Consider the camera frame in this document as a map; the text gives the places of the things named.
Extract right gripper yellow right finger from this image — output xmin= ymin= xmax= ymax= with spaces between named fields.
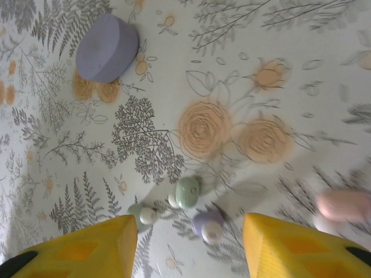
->
xmin=242 ymin=213 xmax=371 ymax=278

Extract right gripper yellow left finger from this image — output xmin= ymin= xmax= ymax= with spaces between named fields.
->
xmin=0 ymin=214 xmax=139 ymax=278

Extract pink earbud charging case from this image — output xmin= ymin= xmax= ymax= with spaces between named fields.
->
xmin=315 ymin=189 xmax=371 ymax=223

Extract purple wireless earbud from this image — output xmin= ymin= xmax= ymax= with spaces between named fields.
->
xmin=191 ymin=210 xmax=224 ymax=243

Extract purple earbud charging case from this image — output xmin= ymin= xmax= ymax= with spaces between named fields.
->
xmin=75 ymin=13 xmax=139 ymax=84

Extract floral patterned tablecloth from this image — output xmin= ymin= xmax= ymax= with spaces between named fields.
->
xmin=0 ymin=0 xmax=371 ymax=278

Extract green wireless earbud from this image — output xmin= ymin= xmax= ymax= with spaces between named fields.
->
xmin=126 ymin=204 xmax=157 ymax=234
xmin=168 ymin=177 xmax=201 ymax=209

